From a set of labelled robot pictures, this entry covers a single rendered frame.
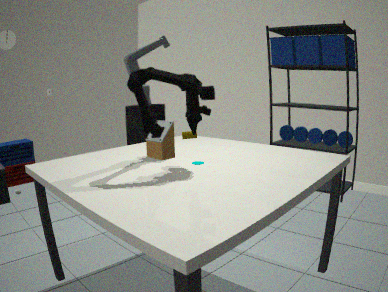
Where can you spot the yellow cylinder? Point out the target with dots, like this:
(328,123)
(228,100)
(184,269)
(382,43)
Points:
(188,135)

